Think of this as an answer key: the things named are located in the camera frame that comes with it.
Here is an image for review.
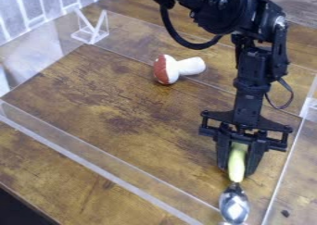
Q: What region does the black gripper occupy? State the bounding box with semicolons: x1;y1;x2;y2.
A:
199;47;293;177

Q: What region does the green handled metal spoon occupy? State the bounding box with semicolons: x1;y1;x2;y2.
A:
219;143;250;225

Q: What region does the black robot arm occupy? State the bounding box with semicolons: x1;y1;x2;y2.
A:
154;0;291;176

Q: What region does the clear acrylic front barrier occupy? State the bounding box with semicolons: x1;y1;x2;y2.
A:
0;100;222;225

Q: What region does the clear acrylic barrier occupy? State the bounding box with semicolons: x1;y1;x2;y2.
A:
0;100;222;225
261;75;317;225
0;13;81;96

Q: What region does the clear acrylic right barrier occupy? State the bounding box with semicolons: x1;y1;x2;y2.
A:
261;75;317;225

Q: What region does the red white plush mushroom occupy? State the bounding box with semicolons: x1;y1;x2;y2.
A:
154;55;206;85

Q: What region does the clear acrylic left barrier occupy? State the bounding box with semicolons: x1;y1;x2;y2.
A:
0;13;81;96

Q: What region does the black cable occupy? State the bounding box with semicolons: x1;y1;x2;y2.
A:
158;5;225;51

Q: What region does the clear acrylic triangle bracket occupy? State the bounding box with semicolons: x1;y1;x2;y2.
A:
71;9;110;44

